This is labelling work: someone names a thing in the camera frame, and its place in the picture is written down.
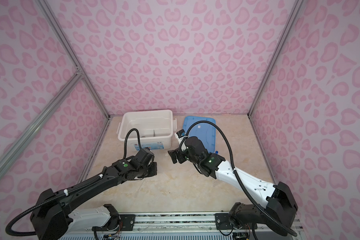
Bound thin glass rod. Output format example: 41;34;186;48
134;180;145;198

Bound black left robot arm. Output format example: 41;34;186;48
30;148;157;240

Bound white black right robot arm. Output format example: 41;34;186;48
168;137;298;237

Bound blue plastic bin lid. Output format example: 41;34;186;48
183;116;216;153

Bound white plastic storage bin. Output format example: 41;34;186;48
117;110;177;151

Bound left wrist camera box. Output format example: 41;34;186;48
136;148;155;167

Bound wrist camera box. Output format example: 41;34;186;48
136;148;155;167
176;129;186;139

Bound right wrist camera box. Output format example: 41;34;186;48
176;129;186;139

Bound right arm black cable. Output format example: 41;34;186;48
179;120;298;238

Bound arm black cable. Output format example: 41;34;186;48
179;120;298;238
5;128;143;237

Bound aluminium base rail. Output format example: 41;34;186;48
62;212;306;240

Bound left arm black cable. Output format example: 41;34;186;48
5;128;143;237

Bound left aluminium frame beam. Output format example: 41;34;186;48
0;71;83;181

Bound aluminium corner frame post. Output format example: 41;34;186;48
248;0;306;119

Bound left rear corner post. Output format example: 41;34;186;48
35;0;111;120

